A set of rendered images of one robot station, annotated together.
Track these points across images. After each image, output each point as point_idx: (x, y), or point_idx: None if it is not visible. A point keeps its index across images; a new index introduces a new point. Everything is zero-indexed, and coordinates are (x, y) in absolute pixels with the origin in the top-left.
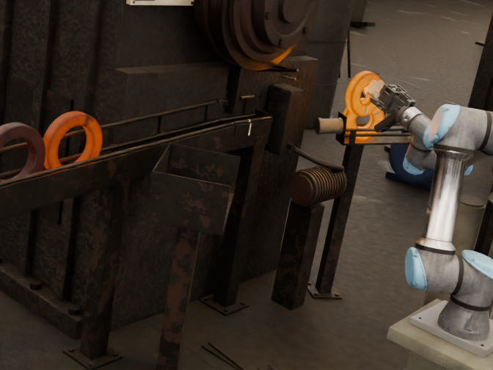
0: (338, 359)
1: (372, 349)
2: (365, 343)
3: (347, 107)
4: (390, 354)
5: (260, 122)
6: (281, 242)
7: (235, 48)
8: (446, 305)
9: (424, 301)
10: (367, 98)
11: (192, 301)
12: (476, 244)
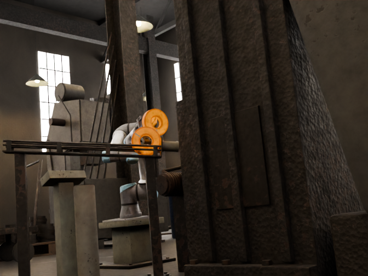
0: (170, 265)
1: (145, 269)
2: (147, 270)
3: (166, 131)
4: (136, 270)
5: None
6: (188, 251)
7: None
8: (138, 207)
9: (98, 259)
10: (156, 124)
11: None
12: (28, 243)
